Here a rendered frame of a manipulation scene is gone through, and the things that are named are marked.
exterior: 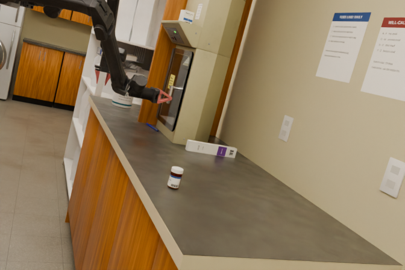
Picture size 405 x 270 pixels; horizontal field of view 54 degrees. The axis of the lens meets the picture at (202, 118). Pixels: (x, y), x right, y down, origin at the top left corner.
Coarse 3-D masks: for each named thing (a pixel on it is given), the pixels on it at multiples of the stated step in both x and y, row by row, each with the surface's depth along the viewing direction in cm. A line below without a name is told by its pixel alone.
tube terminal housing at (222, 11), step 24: (192, 0) 206; (216, 0) 186; (240, 0) 200; (216, 24) 189; (192, 48) 193; (216, 48) 192; (192, 72) 190; (216, 72) 199; (192, 96) 193; (216, 96) 209; (192, 120) 196
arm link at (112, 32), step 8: (112, 24) 159; (96, 32) 152; (104, 32) 152; (112, 32) 158; (104, 40) 155; (112, 40) 160; (104, 48) 164; (112, 48) 163; (112, 56) 167; (120, 56) 172; (112, 64) 171; (120, 64) 173; (112, 72) 176; (120, 72) 176; (112, 80) 180; (120, 80) 179; (112, 88) 184; (120, 88) 183
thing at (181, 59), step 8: (176, 48) 213; (176, 56) 210; (184, 56) 198; (192, 56) 189; (176, 64) 207; (184, 64) 196; (176, 72) 205; (184, 72) 193; (168, 80) 215; (176, 80) 203; (184, 80) 191; (184, 88) 191; (176, 96) 198; (168, 104) 207; (176, 104) 196; (160, 112) 217; (168, 112) 205; (176, 112) 194; (160, 120) 214; (168, 120) 202; (176, 120) 194; (168, 128) 200
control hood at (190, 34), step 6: (162, 24) 211; (168, 24) 200; (174, 24) 191; (180, 24) 183; (186, 24) 184; (192, 24) 185; (180, 30) 188; (186, 30) 185; (192, 30) 186; (198, 30) 187; (180, 36) 194; (186, 36) 186; (192, 36) 186; (198, 36) 187; (174, 42) 211; (186, 42) 191; (192, 42) 187
